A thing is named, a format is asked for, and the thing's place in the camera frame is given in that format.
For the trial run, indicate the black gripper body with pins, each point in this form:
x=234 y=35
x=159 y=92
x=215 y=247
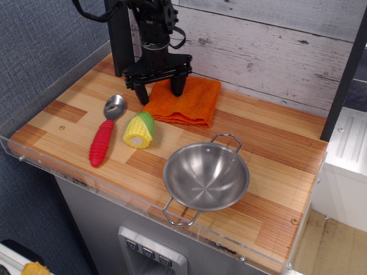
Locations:
x=156 y=63

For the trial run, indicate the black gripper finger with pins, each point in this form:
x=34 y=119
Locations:
x=177 y=84
x=141 y=93

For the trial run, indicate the orange towel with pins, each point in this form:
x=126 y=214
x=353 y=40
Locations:
x=195 y=106

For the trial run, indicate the stainless steel two-handled bowl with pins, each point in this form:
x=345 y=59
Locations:
x=206 y=176

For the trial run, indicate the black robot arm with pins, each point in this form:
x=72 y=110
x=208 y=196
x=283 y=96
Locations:
x=156 y=22

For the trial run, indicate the yellow green toy corn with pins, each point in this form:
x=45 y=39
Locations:
x=140 y=130

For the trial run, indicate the grey toy fridge cabinet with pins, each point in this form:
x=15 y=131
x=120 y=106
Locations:
x=98 y=220

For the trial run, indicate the silver dispenser button panel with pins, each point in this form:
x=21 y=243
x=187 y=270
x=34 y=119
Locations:
x=147 y=256

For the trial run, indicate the white toy sink unit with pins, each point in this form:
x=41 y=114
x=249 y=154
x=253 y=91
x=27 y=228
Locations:
x=340 y=190

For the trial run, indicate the yellow toy at corner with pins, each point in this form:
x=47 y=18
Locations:
x=35 y=268

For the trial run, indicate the red-handled metal spoon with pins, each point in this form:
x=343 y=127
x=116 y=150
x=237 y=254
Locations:
x=113 y=109

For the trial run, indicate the black left shelf post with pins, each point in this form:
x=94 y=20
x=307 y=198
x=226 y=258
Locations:
x=121 y=41

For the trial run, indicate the black shelf post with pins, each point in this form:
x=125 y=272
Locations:
x=121 y=41
x=346 y=80

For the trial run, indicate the black right shelf post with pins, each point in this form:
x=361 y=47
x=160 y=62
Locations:
x=346 y=80

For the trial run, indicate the clear acrylic guard rail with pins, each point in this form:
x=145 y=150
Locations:
x=281 y=146

